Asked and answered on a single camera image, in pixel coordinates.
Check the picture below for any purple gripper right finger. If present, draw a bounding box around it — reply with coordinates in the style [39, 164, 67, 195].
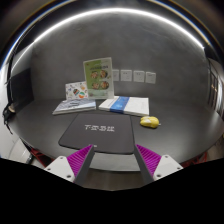
[134, 144, 182, 185]

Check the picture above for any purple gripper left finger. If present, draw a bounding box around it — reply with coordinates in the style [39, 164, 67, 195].
[45, 145, 95, 185]

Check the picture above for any yellow computer mouse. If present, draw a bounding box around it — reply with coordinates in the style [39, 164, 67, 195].
[140, 116, 160, 128]

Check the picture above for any black mouse pad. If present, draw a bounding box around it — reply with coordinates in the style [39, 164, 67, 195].
[59, 113, 134, 155]

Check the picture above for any white and blue book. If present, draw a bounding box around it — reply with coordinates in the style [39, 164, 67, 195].
[99, 96, 149, 116]

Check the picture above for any small colourful card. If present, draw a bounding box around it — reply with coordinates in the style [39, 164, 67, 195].
[65, 81, 88, 100]

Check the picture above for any black monitor screen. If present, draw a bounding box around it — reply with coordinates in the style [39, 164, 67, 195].
[9, 69, 34, 112]

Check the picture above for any green food menu card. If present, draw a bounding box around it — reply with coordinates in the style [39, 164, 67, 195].
[83, 57, 114, 99]

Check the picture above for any ceiling light strip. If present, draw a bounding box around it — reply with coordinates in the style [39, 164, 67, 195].
[0, 5, 204, 69]

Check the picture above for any white wall socket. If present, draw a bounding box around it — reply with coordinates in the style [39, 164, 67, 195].
[145, 72, 156, 84]
[112, 69, 119, 81]
[133, 71, 145, 82]
[120, 70, 132, 82]

